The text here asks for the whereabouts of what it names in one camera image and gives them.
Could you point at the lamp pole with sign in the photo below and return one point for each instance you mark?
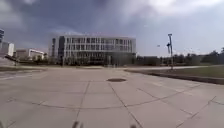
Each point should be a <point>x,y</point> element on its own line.
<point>170,50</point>

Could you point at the dark kerb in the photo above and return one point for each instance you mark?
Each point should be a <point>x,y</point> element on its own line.
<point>186,77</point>

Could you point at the wide pale building, glass front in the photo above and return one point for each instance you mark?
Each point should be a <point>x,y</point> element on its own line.
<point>95,48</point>

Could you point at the grass field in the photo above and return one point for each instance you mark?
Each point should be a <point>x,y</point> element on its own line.
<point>196,71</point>

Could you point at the grey stone slab plaza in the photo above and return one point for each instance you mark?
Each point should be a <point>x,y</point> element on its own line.
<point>100,100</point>

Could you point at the row of trees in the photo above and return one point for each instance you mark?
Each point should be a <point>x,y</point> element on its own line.
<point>186,59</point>

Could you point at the robot's own part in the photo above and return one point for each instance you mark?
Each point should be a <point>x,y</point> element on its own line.
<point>133,126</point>
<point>77,125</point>

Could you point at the white building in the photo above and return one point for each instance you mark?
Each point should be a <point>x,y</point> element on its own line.
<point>6,49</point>

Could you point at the low pale building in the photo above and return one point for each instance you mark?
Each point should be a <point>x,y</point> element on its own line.
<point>30,54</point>

